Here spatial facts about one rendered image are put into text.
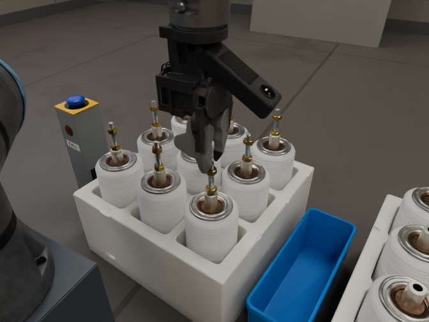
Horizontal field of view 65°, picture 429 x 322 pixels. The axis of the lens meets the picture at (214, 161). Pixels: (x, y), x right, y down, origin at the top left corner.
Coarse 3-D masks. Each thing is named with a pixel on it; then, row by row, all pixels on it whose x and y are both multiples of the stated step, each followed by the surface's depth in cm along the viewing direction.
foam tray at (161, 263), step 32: (96, 192) 75; (288, 192) 73; (96, 224) 73; (128, 224) 65; (256, 224) 65; (288, 224) 77; (128, 256) 71; (160, 256) 62; (192, 256) 59; (256, 256) 65; (160, 288) 69; (192, 288) 61; (224, 288) 56; (192, 320) 67; (224, 320) 61
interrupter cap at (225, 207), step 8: (200, 192) 61; (192, 200) 60; (200, 200) 60; (224, 200) 60; (192, 208) 58; (200, 208) 58; (216, 208) 58; (224, 208) 58; (232, 208) 58; (200, 216) 56; (208, 216) 56; (216, 216) 56; (224, 216) 56
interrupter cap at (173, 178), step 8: (144, 176) 65; (152, 176) 65; (168, 176) 66; (176, 176) 65; (144, 184) 63; (152, 184) 64; (168, 184) 64; (176, 184) 63; (152, 192) 61; (160, 192) 61; (168, 192) 62
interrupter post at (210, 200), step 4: (216, 192) 57; (208, 196) 56; (212, 196) 56; (216, 196) 57; (208, 200) 57; (212, 200) 57; (216, 200) 57; (208, 204) 57; (212, 204) 57; (216, 204) 58; (208, 208) 58; (212, 208) 58
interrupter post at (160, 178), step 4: (164, 168) 63; (156, 172) 62; (160, 172) 62; (164, 172) 63; (156, 176) 63; (160, 176) 63; (164, 176) 63; (156, 180) 63; (160, 180) 63; (164, 180) 63; (156, 184) 64; (160, 184) 64
